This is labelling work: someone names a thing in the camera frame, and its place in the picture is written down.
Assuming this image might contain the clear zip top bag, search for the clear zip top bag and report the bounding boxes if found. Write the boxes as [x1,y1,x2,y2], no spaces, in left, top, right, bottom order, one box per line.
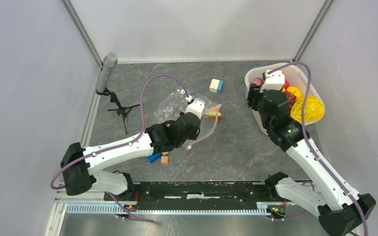
[154,89,221,150]

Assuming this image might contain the yellow toy cabbage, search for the yellow toy cabbage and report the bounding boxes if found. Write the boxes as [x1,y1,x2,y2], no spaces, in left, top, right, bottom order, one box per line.
[290,95,325,123]

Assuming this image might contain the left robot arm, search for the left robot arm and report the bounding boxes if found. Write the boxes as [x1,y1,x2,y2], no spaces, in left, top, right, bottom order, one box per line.
[60,112,202,200]

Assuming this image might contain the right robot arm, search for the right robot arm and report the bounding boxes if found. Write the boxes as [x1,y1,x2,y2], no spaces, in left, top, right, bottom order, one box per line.
[247,84,376,236]

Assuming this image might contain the purple toy onion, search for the purple toy onion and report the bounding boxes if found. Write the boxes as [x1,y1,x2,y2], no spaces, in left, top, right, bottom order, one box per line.
[251,78,263,86]

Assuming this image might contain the orange green yellow block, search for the orange green yellow block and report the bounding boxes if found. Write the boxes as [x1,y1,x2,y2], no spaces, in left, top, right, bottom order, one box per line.
[205,110,222,120]

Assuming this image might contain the purple toy grapes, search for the purple toy grapes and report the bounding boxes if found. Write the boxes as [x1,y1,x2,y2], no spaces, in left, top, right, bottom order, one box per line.
[285,91,297,106]

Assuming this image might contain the red toy apple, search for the red toy apple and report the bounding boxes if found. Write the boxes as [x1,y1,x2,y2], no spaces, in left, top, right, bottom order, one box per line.
[283,80,289,89]

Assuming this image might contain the white plastic basket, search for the white plastic basket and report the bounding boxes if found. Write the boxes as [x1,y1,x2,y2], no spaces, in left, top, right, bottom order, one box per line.
[244,62,308,135]

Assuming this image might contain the orange small block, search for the orange small block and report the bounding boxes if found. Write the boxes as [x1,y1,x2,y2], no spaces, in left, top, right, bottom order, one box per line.
[160,156,169,165]

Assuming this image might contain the white and blue block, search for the white and blue block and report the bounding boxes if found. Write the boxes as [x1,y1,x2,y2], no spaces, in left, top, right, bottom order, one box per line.
[209,79,223,93]

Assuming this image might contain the blue green grey block stack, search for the blue green grey block stack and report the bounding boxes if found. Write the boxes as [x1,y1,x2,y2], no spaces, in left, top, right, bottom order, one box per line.
[147,153,162,163]

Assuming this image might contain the grey microphone on tripod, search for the grey microphone on tripod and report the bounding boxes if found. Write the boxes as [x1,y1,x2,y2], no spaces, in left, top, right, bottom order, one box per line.
[95,52,141,135]

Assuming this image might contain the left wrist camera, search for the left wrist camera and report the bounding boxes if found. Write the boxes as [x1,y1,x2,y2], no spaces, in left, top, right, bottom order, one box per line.
[184,96,205,120]

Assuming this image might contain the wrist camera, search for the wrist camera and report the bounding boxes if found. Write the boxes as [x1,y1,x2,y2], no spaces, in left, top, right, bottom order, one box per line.
[260,70,285,92]
[184,96,205,120]

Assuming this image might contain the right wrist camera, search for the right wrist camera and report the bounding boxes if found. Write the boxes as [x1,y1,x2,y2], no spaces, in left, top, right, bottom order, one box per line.
[260,70,285,92]

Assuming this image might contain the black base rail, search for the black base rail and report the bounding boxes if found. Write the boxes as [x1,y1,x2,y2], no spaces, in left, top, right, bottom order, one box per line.
[116,181,285,210]

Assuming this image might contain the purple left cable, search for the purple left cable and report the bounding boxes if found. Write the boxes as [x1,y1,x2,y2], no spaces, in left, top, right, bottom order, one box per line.
[50,74,191,191]

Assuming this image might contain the purple cable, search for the purple cable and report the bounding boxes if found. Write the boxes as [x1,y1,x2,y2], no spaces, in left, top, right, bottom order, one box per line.
[267,61,369,236]
[50,74,191,191]

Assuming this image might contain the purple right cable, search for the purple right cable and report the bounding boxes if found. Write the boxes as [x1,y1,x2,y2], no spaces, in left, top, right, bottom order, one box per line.
[267,61,369,236]

